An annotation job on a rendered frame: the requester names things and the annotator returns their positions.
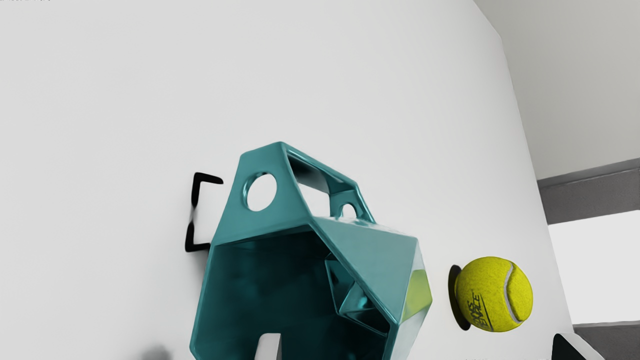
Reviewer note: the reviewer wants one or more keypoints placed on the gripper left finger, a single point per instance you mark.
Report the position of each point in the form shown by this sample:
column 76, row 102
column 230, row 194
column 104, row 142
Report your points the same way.
column 269, row 349

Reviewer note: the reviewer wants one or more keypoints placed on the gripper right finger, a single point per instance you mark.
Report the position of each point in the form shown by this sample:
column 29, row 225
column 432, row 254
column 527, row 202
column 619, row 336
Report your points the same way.
column 570, row 350

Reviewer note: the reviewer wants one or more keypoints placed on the teal faceted mug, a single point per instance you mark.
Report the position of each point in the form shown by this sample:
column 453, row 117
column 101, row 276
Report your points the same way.
column 280, row 220

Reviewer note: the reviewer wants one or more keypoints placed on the yellow tennis ball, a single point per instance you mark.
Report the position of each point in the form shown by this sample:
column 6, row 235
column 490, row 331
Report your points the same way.
column 492, row 295

